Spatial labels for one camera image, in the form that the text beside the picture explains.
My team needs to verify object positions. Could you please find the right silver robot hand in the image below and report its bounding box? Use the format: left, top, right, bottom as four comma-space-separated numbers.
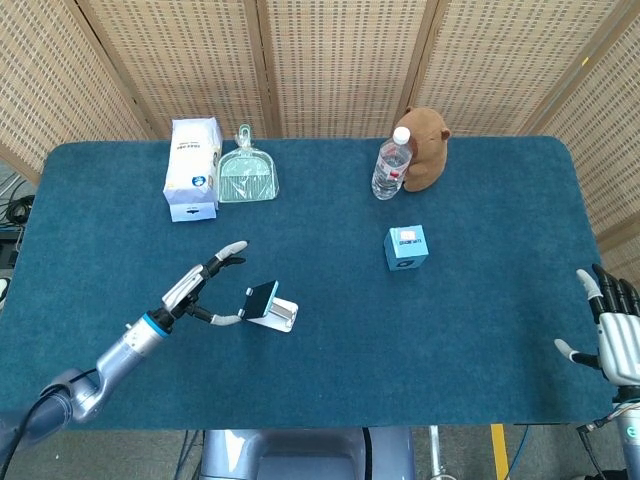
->
553, 263, 640, 386

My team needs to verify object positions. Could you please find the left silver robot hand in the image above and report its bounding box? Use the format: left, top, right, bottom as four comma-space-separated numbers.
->
160, 240, 249, 328

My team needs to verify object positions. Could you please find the black smartphone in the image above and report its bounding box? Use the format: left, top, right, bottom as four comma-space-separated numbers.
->
245, 281, 280, 320

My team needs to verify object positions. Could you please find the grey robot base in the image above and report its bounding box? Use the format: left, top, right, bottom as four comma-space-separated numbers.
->
199, 427, 416, 480

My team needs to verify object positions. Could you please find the white folding phone stand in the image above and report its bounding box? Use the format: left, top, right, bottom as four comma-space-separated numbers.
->
238, 287, 300, 333

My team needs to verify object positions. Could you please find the green dustpan brush set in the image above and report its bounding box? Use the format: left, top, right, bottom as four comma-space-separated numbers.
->
217, 123, 279, 204

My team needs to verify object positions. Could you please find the white tissue pack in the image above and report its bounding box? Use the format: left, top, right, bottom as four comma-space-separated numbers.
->
162, 117, 223, 223

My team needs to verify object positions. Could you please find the blue table cloth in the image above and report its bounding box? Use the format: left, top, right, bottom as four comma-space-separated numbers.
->
0, 135, 621, 431

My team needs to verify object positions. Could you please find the metal table leg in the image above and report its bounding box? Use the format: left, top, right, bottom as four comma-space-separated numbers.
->
427, 425, 451, 480

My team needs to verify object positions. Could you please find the blue speaker box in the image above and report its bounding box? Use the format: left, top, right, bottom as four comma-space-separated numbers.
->
383, 224, 430, 272

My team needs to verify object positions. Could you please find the clear plastic water bottle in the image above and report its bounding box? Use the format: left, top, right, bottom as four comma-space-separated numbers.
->
370, 126, 413, 201

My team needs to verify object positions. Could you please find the brown capybara plush toy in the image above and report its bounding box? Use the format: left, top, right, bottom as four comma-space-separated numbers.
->
399, 106, 453, 193

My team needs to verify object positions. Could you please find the woven folding screen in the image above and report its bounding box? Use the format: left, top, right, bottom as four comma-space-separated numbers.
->
0, 0, 640, 274

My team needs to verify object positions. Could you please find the black cable bundle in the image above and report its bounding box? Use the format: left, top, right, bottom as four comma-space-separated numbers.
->
0, 193, 36, 226

